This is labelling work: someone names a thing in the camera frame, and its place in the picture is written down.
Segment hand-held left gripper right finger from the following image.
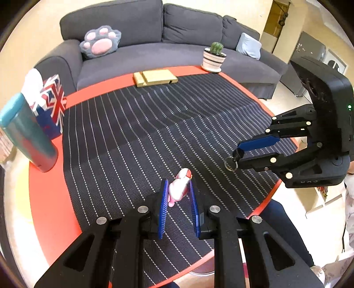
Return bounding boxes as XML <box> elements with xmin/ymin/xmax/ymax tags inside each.
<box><xmin>189</xmin><ymin>177</ymin><xmax>325</xmax><ymax>288</ymax></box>

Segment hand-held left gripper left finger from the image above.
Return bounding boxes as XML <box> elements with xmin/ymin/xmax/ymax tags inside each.
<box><xmin>34</xmin><ymin>179</ymin><xmax>170</xmax><ymax>288</ymax></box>

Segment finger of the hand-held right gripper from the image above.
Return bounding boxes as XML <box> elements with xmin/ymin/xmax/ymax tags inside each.
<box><xmin>235</xmin><ymin>142</ymin><xmax>325</xmax><ymax>178</ymax></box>
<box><xmin>237</xmin><ymin>105</ymin><xmax>317</xmax><ymax>153</ymax></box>

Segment pink pig keychain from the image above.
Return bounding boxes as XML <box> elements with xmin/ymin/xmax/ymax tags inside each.
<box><xmin>168</xmin><ymin>168</ymin><xmax>192</xmax><ymax>208</ymax></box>

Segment metal key ring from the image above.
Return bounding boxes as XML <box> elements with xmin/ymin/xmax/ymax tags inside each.
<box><xmin>224</xmin><ymin>156</ymin><xmax>239</xmax><ymax>171</ymax></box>

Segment pink trash bin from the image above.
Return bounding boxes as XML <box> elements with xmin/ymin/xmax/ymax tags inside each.
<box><xmin>191</xmin><ymin>267</ymin><xmax>216</xmax><ymax>276</ymax></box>

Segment white appliance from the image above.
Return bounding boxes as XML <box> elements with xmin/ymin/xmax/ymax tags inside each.
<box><xmin>325</xmin><ymin>50</ymin><xmax>347</xmax><ymax>75</ymax></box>

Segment grey metal cabinet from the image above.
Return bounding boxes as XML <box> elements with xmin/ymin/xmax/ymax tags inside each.
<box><xmin>280</xmin><ymin>31</ymin><xmax>327</xmax><ymax>97</ymax></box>

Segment black striped placemat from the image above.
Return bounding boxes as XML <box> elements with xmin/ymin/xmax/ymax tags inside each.
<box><xmin>62</xmin><ymin>72</ymin><xmax>298</xmax><ymax>287</ymax></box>

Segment white low shelf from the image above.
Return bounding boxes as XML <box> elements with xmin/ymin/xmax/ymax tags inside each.
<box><xmin>306</xmin><ymin>185</ymin><xmax>346</xmax><ymax>219</ymax></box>

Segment white striped plant pot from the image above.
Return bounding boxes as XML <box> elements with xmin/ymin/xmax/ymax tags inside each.
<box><xmin>203</xmin><ymin>48</ymin><xmax>227</xmax><ymax>71</ymax></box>

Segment light blue cushion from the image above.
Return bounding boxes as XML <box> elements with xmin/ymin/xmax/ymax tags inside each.
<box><xmin>236</xmin><ymin>33</ymin><xmax>262</xmax><ymax>60</ymax></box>

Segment wooden door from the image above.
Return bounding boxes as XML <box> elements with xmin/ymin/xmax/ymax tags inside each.
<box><xmin>261</xmin><ymin>0</ymin><xmax>291</xmax><ymax>54</ymax></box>

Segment wooden phone stand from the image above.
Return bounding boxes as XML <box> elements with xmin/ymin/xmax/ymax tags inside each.
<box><xmin>133</xmin><ymin>69</ymin><xmax>179</xmax><ymax>88</ymax></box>

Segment dark grey sofa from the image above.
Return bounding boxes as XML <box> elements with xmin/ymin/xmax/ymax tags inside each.
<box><xmin>35</xmin><ymin>0</ymin><xmax>289</xmax><ymax>100</ymax></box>

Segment white printed garment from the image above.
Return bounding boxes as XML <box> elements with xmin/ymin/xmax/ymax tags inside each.
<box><xmin>311</xmin><ymin>177</ymin><xmax>354</xmax><ymax>287</ymax></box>

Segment flag print tissue box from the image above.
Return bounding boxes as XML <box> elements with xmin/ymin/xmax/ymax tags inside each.
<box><xmin>32</xmin><ymin>74</ymin><xmax>67</xmax><ymax>140</ymax></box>

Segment teal tumbler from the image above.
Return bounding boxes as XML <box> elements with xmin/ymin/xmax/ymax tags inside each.
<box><xmin>0</xmin><ymin>93</ymin><xmax>59</xmax><ymax>173</ymax></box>

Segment grey pink paw cushion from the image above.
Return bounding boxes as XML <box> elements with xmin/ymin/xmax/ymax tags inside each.
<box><xmin>80</xmin><ymin>25</ymin><xmax>121</xmax><ymax>59</ymax></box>

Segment white tissue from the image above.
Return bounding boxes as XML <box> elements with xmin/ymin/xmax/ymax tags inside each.
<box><xmin>21</xmin><ymin>68</ymin><xmax>45</xmax><ymax>107</ymax></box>

